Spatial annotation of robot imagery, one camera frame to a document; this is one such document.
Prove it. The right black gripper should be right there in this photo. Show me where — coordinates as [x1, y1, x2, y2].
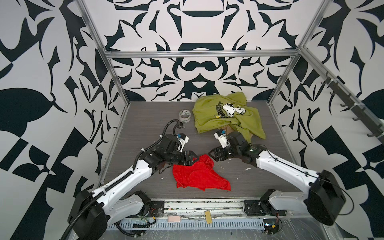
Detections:
[207, 144, 242, 162]

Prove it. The red cloth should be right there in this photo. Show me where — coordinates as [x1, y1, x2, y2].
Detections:
[173, 155, 231, 191]

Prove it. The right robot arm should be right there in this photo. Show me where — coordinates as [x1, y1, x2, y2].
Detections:
[209, 131, 346, 226]

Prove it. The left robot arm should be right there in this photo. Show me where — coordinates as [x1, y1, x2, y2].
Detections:
[61, 134, 200, 240]

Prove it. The beige cloth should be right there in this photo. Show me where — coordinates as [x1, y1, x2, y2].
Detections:
[223, 125, 235, 135]

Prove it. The green printed t-shirt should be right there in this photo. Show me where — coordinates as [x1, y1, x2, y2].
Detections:
[193, 92, 266, 142]

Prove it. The clear tape roll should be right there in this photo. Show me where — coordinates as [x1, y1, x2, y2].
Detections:
[179, 110, 192, 124]

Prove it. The yellow block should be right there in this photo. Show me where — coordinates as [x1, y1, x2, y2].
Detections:
[204, 210, 213, 225]

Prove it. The pink eraser block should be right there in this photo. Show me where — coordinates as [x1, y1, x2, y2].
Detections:
[168, 215, 182, 223]

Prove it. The small electronics board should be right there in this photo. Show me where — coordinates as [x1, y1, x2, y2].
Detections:
[263, 218, 283, 236]

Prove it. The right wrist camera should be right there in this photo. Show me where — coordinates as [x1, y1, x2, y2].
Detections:
[214, 130, 229, 149]

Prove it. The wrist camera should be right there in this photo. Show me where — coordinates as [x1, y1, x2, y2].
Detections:
[214, 130, 229, 149]
[177, 134, 189, 153]

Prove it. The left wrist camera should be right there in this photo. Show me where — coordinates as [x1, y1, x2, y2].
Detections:
[177, 134, 189, 153]

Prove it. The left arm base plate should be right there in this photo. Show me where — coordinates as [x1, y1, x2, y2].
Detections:
[140, 201, 165, 217]

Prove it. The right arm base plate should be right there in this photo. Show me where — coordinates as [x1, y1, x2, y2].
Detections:
[244, 200, 286, 217]

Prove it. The white slotted cable duct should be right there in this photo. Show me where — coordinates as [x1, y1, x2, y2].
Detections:
[120, 219, 265, 231]

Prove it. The black corrugated cable conduit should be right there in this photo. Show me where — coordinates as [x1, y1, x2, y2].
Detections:
[58, 119, 182, 240]

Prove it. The black wall hook rail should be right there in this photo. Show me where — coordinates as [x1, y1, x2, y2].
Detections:
[322, 71, 384, 145]

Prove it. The aluminium cage frame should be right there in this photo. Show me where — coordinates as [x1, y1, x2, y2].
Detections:
[79, 1, 384, 204]

